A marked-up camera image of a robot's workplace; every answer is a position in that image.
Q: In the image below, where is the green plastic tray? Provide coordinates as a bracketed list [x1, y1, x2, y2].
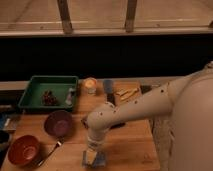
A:
[18, 76, 78, 113]

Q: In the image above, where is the blue grey sponge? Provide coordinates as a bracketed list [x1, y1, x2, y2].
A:
[81, 149, 108, 169]

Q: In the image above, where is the white packet in tray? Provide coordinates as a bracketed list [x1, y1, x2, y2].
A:
[65, 88, 75, 106]

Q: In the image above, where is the metal fork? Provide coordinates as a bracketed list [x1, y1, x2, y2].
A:
[37, 140, 63, 167]

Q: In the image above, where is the orange red bowl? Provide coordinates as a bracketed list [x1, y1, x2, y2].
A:
[8, 135, 40, 166]

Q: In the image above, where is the purple bowl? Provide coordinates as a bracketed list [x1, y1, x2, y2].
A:
[44, 110, 72, 137]

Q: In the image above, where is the dark red grapes bunch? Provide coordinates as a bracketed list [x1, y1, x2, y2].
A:
[42, 90, 58, 106]

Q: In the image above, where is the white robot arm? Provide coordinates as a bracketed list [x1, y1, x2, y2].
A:
[86, 61, 213, 171]

